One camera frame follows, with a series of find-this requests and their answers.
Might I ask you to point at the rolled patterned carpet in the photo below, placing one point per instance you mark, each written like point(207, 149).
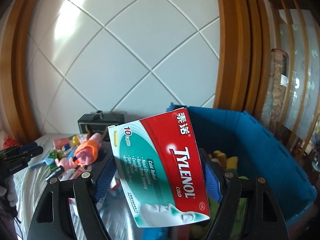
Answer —
point(276, 91)

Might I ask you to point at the blue storage bin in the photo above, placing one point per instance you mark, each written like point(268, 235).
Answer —
point(259, 154)

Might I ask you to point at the dark framed box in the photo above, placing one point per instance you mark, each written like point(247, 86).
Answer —
point(98, 122)

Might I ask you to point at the Tylenol cold medicine box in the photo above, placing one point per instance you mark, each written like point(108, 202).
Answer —
point(160, 170)

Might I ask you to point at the pink pig red dress plush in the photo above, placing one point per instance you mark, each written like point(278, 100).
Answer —
point(67, 162)

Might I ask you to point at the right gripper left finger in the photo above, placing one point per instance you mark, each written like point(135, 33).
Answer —
point(52, 217)

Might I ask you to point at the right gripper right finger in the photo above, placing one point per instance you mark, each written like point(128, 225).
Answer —
point(263, 218)

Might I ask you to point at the yellow duck plush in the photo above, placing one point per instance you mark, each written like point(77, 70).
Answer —
point(227, 163)

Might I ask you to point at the red bag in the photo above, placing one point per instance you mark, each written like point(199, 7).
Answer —
point(9, 141)

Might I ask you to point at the pink pig orange hood plush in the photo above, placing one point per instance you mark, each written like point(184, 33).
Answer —
point(87, 152)

